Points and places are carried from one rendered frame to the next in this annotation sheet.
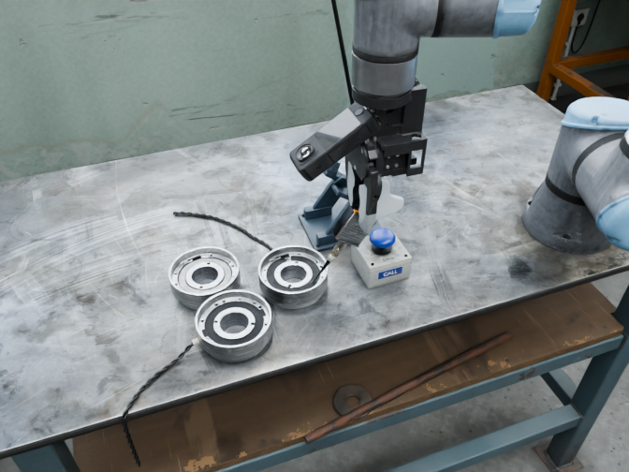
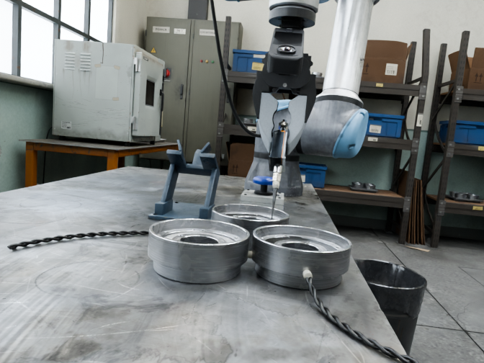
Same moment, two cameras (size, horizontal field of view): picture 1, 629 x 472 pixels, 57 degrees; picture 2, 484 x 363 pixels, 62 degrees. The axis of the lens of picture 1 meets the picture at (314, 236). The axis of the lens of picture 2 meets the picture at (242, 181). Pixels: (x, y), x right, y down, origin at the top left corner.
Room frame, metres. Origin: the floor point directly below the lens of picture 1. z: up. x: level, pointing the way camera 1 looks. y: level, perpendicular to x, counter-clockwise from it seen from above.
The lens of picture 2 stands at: (0.42, 0.52, 0.95)
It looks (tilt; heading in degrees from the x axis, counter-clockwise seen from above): 7 degrees down; 295
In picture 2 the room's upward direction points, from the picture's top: 5 degrees clockwise
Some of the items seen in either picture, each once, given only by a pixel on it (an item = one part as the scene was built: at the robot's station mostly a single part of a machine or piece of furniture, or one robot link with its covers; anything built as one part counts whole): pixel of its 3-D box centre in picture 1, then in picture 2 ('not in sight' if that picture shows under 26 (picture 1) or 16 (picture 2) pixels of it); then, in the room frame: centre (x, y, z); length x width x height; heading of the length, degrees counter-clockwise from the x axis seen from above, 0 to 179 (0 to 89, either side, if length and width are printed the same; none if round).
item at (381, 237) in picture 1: (381, 245); (263, 191); (0.67, -0.10, 0.85); 0.04 x 0.04 x 0.05
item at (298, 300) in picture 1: (293, 277); (249, 226); (0.63, 0.03, 0.82); 0.10 x 0.10 x 0.04
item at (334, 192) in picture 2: not in sight; (314, 132); (1.54, -3.48, 1.00); 1.92 x 0.57 x 2.00; 20
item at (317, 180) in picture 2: not in sight; (299, 173); (1.64, -3.45, 0.56); 0.52 x 0.38 x 0.22; 17
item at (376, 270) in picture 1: (384, 258); (262, 205); (0.67, -0.11, 0.82); 0.08 x 0.07 x 0.05; 110
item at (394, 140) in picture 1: (384, 129); (289, 55); (0.64, -0.09, 1.07); 0.09 x 0.08 x 0.12; 108
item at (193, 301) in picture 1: (205, 279); (199, 248); (0.63, 0.17, 0.82); 0.10 x 0.10 x 0.04
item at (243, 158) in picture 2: not in sight; (248, 161); (2.14, -3.24, 0.64); 0.49 x 0.40 x 0.37; 25
